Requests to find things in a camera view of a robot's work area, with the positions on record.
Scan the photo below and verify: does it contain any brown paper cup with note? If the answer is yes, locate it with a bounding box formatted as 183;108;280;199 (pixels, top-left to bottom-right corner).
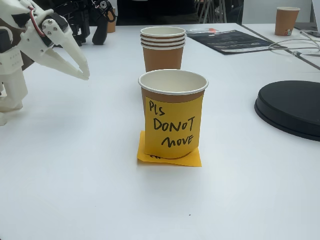
137;69;210;160

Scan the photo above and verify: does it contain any yellow handwritten sticky note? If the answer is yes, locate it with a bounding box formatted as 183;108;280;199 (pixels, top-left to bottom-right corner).
136;130;203;168
145;95;204;155

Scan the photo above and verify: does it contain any brown paper cup with logo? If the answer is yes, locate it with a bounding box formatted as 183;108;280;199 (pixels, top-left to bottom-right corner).
274;6;301;37

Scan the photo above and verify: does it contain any clear packet with orange tag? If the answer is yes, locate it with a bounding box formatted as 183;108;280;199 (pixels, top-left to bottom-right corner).
186;26;217;35

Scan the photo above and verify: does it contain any black metal chair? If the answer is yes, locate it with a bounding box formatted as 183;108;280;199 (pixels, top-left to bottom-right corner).
197;0;245;25

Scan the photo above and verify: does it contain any black printed brochure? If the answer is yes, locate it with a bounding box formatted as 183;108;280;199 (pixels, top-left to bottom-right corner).
186;29;288;55

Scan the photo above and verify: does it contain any black round disc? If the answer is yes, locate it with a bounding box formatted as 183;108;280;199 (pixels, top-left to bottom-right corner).
254;80;320;143

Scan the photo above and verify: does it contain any silver open laptop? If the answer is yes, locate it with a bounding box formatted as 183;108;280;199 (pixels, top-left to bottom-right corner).
293;0;320;32

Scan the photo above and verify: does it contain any white cable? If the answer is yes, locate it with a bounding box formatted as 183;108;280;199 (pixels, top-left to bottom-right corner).
268;31;320;55

